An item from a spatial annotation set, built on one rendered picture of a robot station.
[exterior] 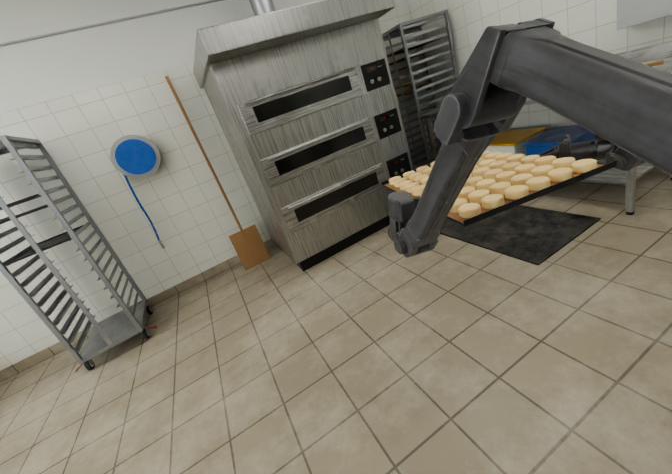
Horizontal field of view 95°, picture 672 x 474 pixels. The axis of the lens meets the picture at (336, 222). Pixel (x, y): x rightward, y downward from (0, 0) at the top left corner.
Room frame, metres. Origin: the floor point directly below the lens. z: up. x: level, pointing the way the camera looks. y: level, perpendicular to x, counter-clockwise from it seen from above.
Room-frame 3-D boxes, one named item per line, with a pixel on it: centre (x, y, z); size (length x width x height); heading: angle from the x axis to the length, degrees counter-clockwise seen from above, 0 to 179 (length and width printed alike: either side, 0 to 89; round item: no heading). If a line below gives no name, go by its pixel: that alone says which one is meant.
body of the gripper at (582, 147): (0.81, -0.73, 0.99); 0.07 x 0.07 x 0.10; 49
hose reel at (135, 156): (3.15, 1.57, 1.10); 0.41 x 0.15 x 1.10; 110
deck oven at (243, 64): (3.16, -0.11, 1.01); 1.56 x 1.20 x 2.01; 110
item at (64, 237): (2.53, 2.20, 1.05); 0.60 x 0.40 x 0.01; 23
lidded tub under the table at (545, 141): (2.45, -2.04, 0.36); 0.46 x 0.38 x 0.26; 111
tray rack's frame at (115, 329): (2.54, 2.20, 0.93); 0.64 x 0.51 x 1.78; 23
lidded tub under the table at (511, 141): (2.87, -1.89, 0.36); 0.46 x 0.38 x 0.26; 110
